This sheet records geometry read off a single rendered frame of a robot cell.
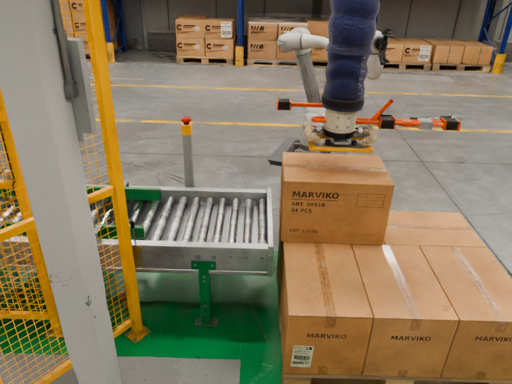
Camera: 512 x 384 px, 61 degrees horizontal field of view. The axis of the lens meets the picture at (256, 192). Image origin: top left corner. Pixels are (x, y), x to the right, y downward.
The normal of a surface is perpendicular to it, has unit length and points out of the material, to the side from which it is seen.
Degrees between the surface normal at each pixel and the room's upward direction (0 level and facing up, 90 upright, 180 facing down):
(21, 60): 90
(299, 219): 90
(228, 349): 0
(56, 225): 90
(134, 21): 90
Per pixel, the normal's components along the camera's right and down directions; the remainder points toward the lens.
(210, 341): 0.03, -0.88
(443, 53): -0.05, 0.48
